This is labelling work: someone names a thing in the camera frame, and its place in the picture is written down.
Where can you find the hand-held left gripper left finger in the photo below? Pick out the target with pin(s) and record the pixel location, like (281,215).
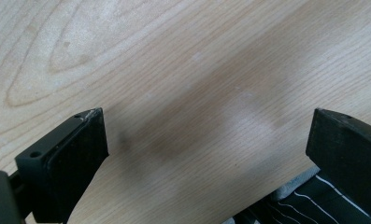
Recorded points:
(64,165)

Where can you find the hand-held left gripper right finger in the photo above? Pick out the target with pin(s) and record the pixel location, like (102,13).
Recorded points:
(348,149)

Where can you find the dark white-striped cloth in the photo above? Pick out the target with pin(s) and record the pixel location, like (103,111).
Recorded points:
(311,202)

